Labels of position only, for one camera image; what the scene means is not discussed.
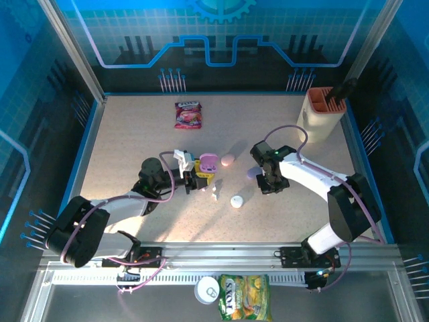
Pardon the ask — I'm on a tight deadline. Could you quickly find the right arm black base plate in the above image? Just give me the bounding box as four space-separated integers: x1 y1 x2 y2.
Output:
280 246 342 269

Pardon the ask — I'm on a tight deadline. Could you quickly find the black utensil handle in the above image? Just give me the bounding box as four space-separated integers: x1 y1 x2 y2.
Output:
325 76 358 101

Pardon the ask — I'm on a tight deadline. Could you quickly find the red Fox's candy bag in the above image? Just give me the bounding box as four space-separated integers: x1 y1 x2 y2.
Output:
174 101 203 130

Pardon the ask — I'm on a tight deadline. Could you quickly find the aluminium mounting rail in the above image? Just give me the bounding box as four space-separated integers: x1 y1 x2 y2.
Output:
42 241 400 269

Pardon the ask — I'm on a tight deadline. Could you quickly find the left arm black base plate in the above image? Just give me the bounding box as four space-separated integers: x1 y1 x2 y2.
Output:
101 246 164 269

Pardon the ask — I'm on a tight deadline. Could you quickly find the white round tin can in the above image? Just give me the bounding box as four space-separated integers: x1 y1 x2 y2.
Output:
194 275 221 305

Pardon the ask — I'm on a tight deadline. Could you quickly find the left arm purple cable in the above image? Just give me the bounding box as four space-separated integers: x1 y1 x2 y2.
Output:
60 151 176 294

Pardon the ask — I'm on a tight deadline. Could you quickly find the aluminium frame post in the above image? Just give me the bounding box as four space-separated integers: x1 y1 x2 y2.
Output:
37 0 107 105
345 0 403 98

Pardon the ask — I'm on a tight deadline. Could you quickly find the beige utensil holder orange rim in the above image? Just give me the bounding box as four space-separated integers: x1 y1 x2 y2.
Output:
296 87 348 144

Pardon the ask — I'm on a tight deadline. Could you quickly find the mauve hinged earbud charging case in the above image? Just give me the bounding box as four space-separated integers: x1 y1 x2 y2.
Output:
198 152 219 174

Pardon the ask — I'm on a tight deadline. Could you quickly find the white slotted cable duct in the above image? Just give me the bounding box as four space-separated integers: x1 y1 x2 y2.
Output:
52 272 308 286

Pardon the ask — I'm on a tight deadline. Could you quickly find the green Fox's candy bag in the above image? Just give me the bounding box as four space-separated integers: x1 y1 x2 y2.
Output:
217 274 273 322

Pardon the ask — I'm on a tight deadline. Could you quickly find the aluminium table side rail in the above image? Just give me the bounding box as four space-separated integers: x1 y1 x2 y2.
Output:
50 95 108 244
338 99 395 244

